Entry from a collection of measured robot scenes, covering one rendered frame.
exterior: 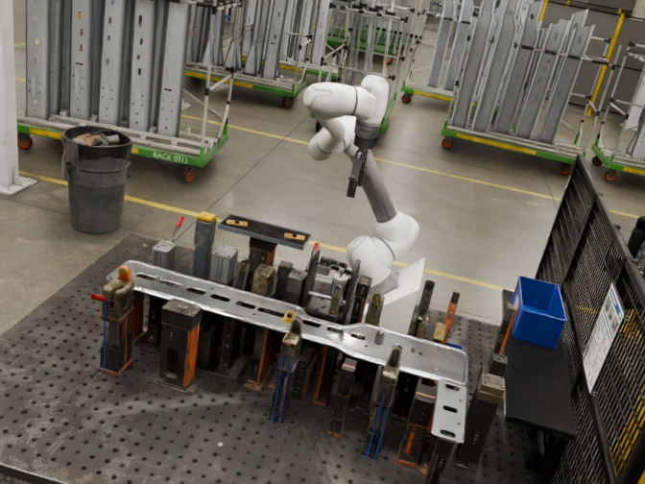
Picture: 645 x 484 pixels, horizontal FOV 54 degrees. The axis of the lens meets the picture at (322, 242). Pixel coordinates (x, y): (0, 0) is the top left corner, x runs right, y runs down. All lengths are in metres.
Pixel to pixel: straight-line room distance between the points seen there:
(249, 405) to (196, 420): 0.21
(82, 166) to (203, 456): 3.07
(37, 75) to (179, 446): 4.93
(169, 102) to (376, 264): 3.90
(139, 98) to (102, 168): 1.83
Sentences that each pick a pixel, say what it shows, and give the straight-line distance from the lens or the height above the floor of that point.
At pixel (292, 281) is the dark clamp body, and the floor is 1.06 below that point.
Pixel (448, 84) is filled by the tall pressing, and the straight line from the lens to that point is 11.77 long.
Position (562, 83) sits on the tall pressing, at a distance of 9.37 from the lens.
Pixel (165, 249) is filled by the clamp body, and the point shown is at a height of 1.06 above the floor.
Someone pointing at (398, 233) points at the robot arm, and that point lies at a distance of 3.03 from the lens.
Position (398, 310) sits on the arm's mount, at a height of 0.83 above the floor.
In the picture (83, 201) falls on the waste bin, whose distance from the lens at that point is 5.02.
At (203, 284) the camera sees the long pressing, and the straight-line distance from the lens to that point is 2.51.
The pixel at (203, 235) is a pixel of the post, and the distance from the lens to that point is 2.71.
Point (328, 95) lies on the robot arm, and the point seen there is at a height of 1.80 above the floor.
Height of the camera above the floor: 2.25
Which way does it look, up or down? 25 degrees down
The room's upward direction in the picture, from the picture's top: 10 degrees clockwise
